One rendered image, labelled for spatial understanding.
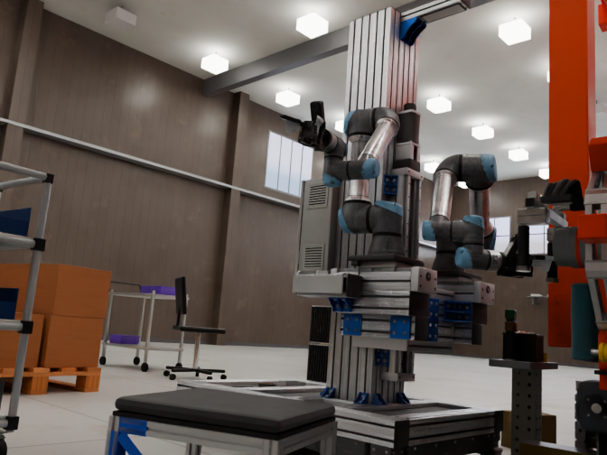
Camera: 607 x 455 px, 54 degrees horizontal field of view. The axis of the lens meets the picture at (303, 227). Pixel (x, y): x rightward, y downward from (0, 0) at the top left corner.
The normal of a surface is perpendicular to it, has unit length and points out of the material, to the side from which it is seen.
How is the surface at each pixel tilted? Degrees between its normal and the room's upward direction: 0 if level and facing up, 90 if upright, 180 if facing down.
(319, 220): 90
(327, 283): 90
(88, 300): 90
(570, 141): 90
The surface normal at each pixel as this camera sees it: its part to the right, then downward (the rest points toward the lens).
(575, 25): -0.60, -0.18
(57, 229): 0.73, -0.06
